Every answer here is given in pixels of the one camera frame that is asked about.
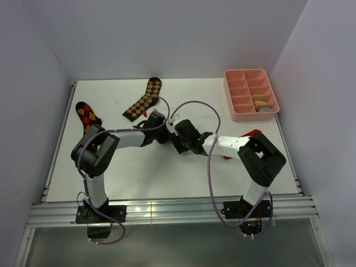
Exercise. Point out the grey ankle sock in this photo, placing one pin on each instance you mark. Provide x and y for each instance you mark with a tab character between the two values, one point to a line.
265	110

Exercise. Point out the yellow ankle sock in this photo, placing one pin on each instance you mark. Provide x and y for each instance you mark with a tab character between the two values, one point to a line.
258	102

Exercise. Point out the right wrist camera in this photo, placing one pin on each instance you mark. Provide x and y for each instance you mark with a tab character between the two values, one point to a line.
176	118

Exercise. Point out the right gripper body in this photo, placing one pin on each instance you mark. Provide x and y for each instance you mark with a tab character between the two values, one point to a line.
181	145

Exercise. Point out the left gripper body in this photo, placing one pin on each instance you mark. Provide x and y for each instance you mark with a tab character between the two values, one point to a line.
161	135

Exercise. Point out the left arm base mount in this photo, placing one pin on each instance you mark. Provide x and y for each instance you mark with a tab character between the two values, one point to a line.
99	227

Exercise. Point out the red santa sock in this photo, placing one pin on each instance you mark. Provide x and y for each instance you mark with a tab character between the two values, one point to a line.
251	133

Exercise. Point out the pink compartment tray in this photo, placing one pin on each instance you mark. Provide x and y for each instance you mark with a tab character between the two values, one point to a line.
242	88

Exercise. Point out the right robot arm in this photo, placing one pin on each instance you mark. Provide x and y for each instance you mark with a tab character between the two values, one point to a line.
262	160

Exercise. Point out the brown tan argyle sock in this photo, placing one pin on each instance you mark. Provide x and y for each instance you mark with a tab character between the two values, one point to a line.
146	101

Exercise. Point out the aluminium frame rail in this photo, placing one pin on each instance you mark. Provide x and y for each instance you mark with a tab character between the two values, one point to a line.
176	211

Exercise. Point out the red orange argyle sock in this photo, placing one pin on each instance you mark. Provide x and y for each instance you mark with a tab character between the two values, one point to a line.
86	116

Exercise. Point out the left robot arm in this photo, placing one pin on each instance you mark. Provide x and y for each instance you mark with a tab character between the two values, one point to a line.
94	152

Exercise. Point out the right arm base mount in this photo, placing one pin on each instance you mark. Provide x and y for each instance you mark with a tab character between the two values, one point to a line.
261	217

